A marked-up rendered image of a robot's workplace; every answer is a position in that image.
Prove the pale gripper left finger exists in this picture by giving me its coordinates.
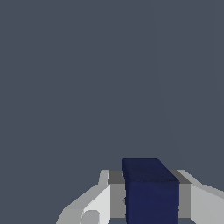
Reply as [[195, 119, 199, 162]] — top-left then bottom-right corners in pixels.
[[55, 169, 127, 224]]

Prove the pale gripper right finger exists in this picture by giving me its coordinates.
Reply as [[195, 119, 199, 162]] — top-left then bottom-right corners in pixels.
[[170, 169, 224, 224]]

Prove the dark blue block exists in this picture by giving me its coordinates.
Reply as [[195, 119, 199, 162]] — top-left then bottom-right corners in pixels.
[[122, 157, 180, 224]]

